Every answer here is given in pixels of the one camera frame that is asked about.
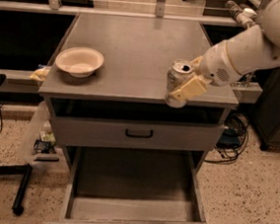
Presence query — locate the black cable bundle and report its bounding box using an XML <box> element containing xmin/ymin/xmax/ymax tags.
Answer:
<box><xmin>203</xmin><ymin>110</ymin><xmax>251</xmax><ymax>168</ymax></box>

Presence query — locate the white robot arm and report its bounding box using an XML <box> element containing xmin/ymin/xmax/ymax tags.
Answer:
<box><xmin>166</xmin><ymin>0</ymin><xmax>280</xmax><ymax>106</ymax></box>

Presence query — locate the closed upper drawer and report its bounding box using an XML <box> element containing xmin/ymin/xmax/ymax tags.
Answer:
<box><xmin>51</xmin><ymin>116</ymin><xmax>224</xmax><ymax>151</ymax></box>

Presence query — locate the white paper bowl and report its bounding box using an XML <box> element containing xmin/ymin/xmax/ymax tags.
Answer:
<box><xmin>54</xmin><ymin>47</ymin><xmax>105</xmax><ymax>78</ymax></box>

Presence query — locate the open lower drawer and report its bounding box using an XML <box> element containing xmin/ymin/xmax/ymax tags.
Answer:
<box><xmin>45</xmin><ymin>147</ymin><xmax>208</xmax><ymax>224</ymax></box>

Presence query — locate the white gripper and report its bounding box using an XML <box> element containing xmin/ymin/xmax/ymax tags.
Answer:
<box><xmin>169</xmin><ymin>40</ymin><xmax>242</xmax><ymax>101</ymax></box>

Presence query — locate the clear plastic bin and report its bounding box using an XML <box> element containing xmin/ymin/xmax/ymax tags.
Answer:
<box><xmin>18</xmin><ymin>102</ymin><xmax>68</xmax><ymax>173</ymax></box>

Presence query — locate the black stand leg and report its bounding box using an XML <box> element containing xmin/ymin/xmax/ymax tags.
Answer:
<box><xmin>0</xmin><ymin>164</ymin><xmax>33</xmax><ymax>216</ymax></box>

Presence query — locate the dark grey side cabinet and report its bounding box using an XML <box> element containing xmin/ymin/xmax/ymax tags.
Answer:
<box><xmin>250</xmin><ymin>68</ymin><xmax>280</xmax><ymax>151</ymax></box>

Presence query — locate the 7up soda can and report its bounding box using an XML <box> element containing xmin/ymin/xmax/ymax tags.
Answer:
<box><xmin>165</xmin><ymin>59</ymin><xmax>194</xmax><ymax>108</ymax></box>

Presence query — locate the grey drawer cabinet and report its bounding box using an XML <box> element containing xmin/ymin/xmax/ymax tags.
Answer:
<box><xmin>39</xmin><ymin>14</ymin><xmax>237</xmax><ymax>167</ymax></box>

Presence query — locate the yellow snack bag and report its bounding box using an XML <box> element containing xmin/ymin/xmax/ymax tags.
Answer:
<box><xmin>30</xmin><ymin>66</ymin><xmax>50</xmax><ymax>82</ymax></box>

